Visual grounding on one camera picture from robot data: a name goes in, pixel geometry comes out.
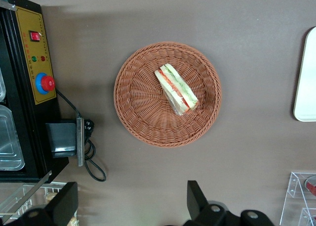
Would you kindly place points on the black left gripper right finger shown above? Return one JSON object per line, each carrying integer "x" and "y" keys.
{"x": 197, "y": 201}

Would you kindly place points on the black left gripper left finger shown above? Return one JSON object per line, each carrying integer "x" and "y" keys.
{"x": 56, "y": 206}

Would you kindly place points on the round brown wicker basket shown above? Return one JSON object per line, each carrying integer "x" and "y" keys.
{"x": 138, "y": 112}

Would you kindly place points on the wrapped triangle sandwich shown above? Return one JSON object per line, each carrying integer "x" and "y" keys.
{"x": 172, "y": 87}

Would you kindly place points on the cream plastic tray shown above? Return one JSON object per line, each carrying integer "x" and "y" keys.
{"x": 307, "y": 87}

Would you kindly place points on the brown bread piece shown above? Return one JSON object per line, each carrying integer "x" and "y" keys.
{"x": 50, "y": 197}

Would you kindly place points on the large aluminium foil container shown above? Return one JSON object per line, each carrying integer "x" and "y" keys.
{"x": 8, "y": 137}

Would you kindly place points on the black power plug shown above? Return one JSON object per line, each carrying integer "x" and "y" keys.
{"x": 89, "y": 127}

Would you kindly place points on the clear acrylic bottle box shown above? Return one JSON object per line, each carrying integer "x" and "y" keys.
{"x": 296, "y": 186}

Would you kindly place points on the red emergency stop button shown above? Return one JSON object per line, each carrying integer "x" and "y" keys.
{"x": 47, "y": 83}

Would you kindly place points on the black sealing machine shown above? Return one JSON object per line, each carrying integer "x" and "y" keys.
{"x": 7, "y": 62}

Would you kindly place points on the yellow control panel label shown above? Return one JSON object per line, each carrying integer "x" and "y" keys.
{"x": 24, "y": 53}

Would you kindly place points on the grey metal bracket plate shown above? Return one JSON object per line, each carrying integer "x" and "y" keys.
{"x": 80, "y": 142}

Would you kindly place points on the red rocker switch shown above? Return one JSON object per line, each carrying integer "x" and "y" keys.
{"x": 35, "y": 36}

